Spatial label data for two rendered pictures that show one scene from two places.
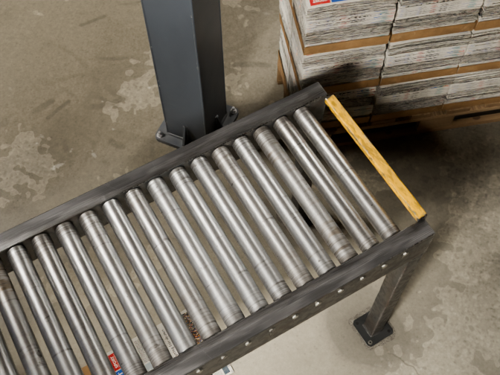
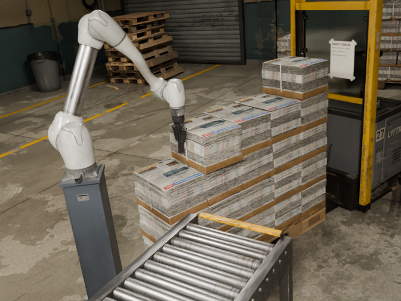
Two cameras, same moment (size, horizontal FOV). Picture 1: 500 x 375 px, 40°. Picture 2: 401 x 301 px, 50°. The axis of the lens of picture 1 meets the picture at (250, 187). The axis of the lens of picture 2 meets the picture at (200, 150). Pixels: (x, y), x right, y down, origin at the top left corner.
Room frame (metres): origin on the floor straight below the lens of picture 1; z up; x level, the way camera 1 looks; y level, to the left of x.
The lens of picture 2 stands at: (-0.55, 0.60, 1.90)
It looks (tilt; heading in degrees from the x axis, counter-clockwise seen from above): 22 degrees down; 333
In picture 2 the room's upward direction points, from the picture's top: 5 degrees counter-clockwise
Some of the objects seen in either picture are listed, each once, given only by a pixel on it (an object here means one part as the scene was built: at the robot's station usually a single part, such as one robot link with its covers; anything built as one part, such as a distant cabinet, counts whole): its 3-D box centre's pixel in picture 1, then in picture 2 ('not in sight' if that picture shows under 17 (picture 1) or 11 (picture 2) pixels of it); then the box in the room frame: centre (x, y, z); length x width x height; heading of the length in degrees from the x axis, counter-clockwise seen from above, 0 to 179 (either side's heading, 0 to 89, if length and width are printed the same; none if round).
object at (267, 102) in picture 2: not in sight; (265, 101); (1.81, -1.14, 1.06); 0.37 x 0.28 x 0.01; 8
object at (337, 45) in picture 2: not in sight; (333, 52); (1.94, -1.88, 1.28); 0.57 x 0.01 x 0.65; 10
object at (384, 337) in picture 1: (373, 327); not in sight; (0.74, -0.43, 0.01); 0.14 x 0.13 x 0.01; 29
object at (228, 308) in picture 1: (193, 249); (172, 300); (0.70, 0.14, 0.77); 0.47 x 0.05 x 0.05; 29
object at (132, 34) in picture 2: not in sight; (138, 46); (8.31, -2.64, 0.65); 1.33 x 0.94 x 1.30; 123
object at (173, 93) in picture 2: not in sight; (175, 92); (1.71, -0.41, 1.30); 0.13 x 0.11 x 0.16; 5
